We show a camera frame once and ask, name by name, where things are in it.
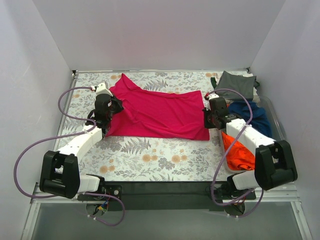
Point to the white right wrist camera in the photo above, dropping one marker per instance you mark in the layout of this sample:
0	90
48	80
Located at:
207	99

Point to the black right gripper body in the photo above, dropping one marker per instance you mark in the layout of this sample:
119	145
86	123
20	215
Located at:
207	118

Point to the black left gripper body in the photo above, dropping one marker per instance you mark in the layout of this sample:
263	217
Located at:
116	105

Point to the grey folded t-shirt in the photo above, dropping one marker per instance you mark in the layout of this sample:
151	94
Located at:
237	83

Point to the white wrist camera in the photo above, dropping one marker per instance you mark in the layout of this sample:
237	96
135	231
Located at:
207	99
101	88

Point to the floral patterned table mat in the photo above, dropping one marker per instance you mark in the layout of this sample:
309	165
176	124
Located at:
122	158

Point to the pink t-shirt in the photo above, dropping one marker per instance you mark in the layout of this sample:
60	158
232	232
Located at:
156	114

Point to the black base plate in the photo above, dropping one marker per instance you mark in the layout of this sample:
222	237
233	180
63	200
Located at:
169	195

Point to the aluminium front rail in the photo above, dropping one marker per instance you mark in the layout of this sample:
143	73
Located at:
284	193

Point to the orange t-shirt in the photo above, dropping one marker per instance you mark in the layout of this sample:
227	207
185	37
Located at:
239	158

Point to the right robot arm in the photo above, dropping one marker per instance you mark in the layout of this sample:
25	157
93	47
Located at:
274	161

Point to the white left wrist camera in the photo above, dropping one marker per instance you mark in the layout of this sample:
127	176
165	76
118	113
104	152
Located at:
101	88

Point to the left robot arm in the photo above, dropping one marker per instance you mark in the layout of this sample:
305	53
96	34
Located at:
60	173

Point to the blue t-shirt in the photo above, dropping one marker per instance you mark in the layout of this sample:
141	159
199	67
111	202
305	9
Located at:
259	120

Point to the clear plastic bin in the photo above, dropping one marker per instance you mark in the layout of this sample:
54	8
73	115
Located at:
276	128

